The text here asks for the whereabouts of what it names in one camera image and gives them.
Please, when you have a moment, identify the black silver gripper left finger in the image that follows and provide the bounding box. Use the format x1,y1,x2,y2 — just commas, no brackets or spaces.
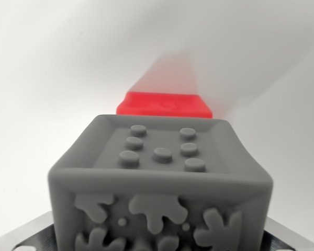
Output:
0,211,59,251

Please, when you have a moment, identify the black silver gripper right finger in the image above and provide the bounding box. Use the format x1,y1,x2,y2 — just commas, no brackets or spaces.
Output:
261,216,314,251

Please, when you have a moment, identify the grey embossed cube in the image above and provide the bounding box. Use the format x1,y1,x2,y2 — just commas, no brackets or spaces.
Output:
47,114,274,251

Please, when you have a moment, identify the red cube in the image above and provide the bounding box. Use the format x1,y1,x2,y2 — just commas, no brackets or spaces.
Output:
116,91,214,119

